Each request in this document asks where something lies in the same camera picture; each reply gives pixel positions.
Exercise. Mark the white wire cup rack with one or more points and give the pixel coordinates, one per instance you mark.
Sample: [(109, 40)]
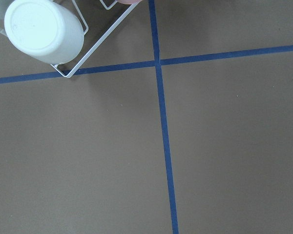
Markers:
[(68, 69)]

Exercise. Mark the white cup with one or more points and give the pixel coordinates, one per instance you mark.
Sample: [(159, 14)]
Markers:
[(44, 30)]

